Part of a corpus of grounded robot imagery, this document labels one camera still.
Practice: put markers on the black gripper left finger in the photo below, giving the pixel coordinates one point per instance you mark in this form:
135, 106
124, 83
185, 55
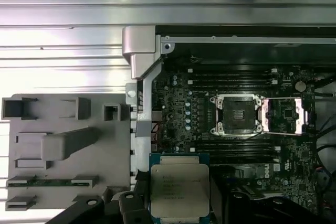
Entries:
134, 211

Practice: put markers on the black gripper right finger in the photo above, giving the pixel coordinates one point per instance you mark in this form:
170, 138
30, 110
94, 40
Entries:
225, 213

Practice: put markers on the silver square CPU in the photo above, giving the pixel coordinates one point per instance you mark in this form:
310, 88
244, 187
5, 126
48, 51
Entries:
179, 190

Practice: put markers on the metal socket cover frame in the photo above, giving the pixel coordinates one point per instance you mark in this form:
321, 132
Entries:
300, 116

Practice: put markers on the CPU socket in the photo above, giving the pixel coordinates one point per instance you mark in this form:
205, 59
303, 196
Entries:
237, 115

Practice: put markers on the grey plastic parts rack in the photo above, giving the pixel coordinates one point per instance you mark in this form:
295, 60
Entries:
118, 155

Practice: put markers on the black RAM slot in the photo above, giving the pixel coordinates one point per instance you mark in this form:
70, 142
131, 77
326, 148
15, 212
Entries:
231, 70
236, 149
231, 81
236, 155
231, 75
236, 144
231, 86

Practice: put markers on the bare green RAM stick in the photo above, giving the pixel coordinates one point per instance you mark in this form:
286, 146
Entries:
52, 182

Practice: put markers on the green motherboard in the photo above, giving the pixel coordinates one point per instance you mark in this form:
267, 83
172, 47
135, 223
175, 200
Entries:
296, 155

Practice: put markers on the black open PC case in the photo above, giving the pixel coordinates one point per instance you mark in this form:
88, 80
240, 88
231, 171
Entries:
144, 98

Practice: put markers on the round coin cell battery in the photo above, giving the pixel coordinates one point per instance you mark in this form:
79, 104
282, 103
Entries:
300, 85

